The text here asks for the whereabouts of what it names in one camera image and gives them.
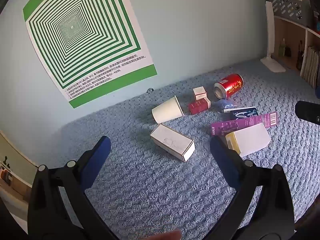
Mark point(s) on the person's left hand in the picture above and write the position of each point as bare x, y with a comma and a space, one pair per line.
167, 236

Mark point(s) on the red drink can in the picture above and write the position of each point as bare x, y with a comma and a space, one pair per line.
231, 86

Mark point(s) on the white paper cup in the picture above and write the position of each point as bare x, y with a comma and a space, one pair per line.
166, 111

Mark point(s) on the small metal hook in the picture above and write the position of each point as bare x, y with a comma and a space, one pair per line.
150, 90

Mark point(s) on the blue wrapper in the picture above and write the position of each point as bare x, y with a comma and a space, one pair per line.
223, 103

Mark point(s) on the wooden bookshelf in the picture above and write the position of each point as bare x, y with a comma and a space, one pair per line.
291, 35

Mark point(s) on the dark red carton box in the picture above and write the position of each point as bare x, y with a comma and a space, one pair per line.
198, 106

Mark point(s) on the white stick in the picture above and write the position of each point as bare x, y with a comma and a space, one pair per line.
227, 110

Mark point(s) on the wooden cabinet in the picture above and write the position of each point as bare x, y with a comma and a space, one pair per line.
12, 175

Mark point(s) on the white desk lamp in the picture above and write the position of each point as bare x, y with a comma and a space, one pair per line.
268, 30

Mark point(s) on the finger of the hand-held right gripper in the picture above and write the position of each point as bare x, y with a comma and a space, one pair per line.
308, 111

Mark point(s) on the small white and red box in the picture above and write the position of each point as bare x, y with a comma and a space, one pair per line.
199, 92

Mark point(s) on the long white cardboard box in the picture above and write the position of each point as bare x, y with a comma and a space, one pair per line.
172, 141

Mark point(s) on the white and yellow box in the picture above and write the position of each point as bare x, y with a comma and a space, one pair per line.
252, 138

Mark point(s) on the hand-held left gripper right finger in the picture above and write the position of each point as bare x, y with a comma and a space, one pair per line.
221, 155

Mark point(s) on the dark blue box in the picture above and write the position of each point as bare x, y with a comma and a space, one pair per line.
243, 114

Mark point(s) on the row of upright books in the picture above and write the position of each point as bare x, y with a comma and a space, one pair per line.
311, 65

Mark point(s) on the small dark bottle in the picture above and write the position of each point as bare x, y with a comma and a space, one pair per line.
288, 52

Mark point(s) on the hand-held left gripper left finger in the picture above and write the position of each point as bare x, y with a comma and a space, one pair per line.
101, 152

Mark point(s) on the green striped wall poster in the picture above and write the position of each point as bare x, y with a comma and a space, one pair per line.
75, 30

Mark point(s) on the green bottle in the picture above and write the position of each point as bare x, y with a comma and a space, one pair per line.
282, 48

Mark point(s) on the purple toothpaste box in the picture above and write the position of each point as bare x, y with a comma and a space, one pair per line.
240, 124

